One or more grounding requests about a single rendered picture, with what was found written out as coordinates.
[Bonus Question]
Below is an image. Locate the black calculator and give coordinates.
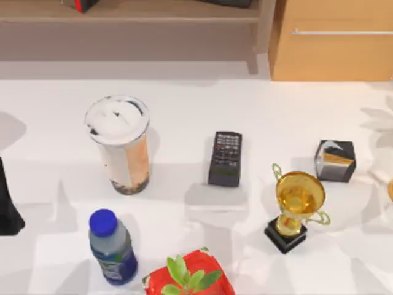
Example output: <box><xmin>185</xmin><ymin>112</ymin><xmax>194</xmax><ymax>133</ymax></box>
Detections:
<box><xmin>208</xmin><ymin>131</ymin><xmax>243</xmax><ymax>188</ymax></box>

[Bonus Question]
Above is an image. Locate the black cube box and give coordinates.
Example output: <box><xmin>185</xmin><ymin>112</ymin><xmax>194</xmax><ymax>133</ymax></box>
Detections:
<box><xmin>314</xmin><ymin>140</ymin><xmax>357</xmax><ymax>183</ymax></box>

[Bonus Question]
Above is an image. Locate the black flat object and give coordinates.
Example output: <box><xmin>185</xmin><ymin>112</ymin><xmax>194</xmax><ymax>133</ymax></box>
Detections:
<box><xmin>201</xmin><ymin>0</ymin><xmax>253</xmax><ymax>9</ymax></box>

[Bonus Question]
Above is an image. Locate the bubble tea cup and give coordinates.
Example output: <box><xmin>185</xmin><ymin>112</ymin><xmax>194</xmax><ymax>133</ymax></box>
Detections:
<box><xmin>84</xmin><ymin>95</ymin><xmax>152</xmax><ymax>195</ymax></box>

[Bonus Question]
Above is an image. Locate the wooden open shelf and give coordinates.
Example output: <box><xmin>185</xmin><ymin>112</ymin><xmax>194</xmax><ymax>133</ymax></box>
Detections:
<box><xmin>0</xmin><ymin>0</ymin><xmax>276</xmax><ymax>75</ymax></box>

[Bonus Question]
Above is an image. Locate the blue cap bottle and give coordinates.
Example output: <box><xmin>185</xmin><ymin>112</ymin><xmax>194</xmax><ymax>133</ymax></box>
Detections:
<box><xmin>88</xmin><ymin>208</ymin><xmax>138</xmax><ymax>286</ymax></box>

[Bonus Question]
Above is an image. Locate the gold trophy black base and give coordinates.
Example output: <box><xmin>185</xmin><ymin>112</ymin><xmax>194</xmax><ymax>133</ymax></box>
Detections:
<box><xmin>263</xmin><ymin>163</ymin><xmax>331</xmax><ymax>255</ymax></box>

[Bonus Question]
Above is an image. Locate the long metal handle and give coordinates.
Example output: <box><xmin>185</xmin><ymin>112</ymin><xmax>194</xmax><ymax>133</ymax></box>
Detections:
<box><xmin>290</xmin><ymin>28</ymin><xmax>393</xmax><ymax>36</ymax></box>

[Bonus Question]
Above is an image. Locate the wooden cupboard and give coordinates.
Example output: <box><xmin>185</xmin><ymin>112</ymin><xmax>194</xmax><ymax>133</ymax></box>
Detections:
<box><xmin>267</xmin><ymin>0</ymin><xmax>393</xmax><ymax>82</ymax></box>

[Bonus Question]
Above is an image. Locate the red plant pot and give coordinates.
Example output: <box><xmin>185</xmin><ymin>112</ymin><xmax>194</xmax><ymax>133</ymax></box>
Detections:
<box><xmin>142</xmin><ymin>246</ymin><xmax>236</xmax><ymax>295</ymax></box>

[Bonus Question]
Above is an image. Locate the black and red box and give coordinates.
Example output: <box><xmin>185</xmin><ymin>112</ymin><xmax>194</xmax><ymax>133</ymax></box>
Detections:
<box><xmin>61</xmin><ymin>0</ymin><xmax>101</xmax><ymax>14</ymax></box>

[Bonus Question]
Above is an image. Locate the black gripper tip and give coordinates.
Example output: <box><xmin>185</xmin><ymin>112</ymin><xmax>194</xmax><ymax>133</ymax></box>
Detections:
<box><xmin>0</xmin><ymin>157</ymin><xmax>26</xmax><ymax>237</ymax></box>

